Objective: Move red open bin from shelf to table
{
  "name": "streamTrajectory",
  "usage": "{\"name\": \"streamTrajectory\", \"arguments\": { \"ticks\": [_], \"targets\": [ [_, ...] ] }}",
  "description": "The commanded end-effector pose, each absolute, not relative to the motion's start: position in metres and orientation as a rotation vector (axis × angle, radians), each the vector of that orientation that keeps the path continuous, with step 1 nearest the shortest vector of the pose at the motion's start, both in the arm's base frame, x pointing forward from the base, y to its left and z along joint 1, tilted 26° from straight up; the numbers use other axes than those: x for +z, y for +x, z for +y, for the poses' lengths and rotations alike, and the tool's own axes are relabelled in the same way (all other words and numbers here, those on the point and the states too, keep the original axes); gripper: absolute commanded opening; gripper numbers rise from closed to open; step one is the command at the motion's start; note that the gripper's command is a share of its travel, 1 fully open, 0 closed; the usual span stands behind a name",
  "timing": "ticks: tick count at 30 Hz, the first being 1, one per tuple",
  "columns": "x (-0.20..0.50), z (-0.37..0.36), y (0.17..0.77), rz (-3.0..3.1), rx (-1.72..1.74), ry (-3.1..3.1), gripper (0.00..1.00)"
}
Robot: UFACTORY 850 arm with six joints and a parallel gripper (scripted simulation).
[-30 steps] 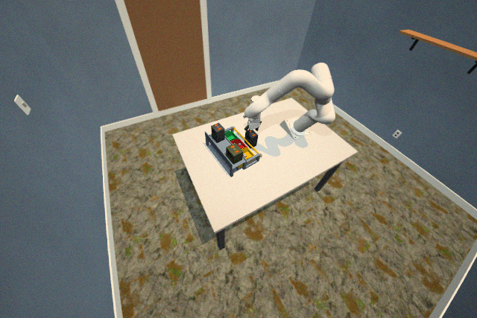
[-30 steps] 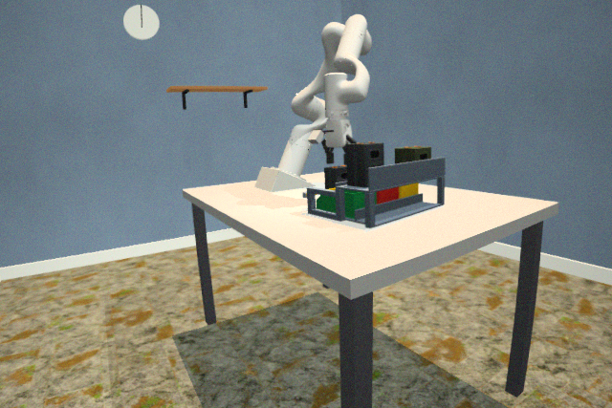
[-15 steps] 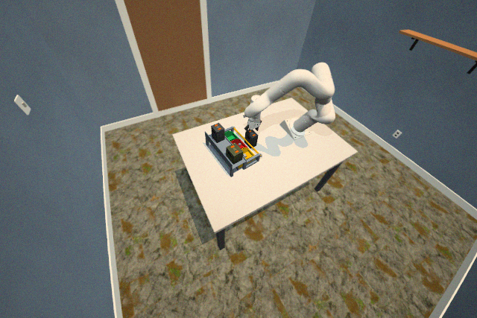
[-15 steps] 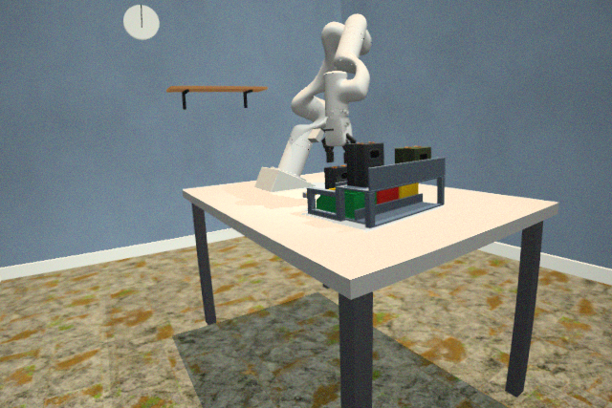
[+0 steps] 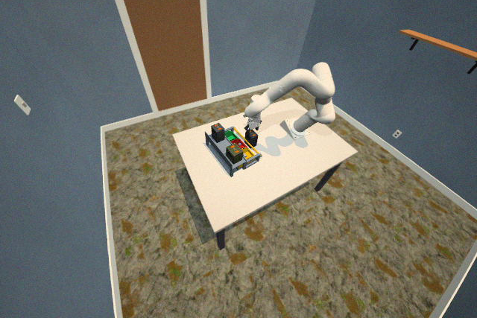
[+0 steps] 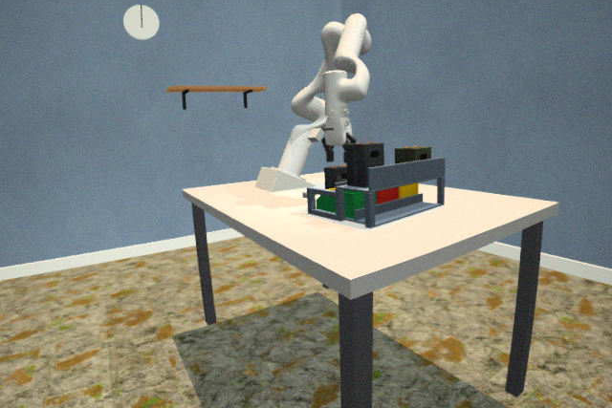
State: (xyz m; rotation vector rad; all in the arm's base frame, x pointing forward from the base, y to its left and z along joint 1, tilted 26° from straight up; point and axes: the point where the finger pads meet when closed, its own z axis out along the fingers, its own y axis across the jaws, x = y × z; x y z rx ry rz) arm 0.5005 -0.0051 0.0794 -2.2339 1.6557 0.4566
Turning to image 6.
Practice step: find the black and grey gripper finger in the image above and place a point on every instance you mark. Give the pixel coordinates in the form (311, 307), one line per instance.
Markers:
(328, 149)
(352, 140)

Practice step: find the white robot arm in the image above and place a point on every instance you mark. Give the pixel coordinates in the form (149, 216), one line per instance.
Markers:
(339, 42)

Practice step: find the red bin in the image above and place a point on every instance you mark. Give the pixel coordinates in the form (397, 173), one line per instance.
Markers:
(387, 195)

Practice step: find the dark grey metal shelf rack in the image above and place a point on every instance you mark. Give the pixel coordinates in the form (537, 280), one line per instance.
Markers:
(382, 178)

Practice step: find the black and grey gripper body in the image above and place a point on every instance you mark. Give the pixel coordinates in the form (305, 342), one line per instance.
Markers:
(337, 137)

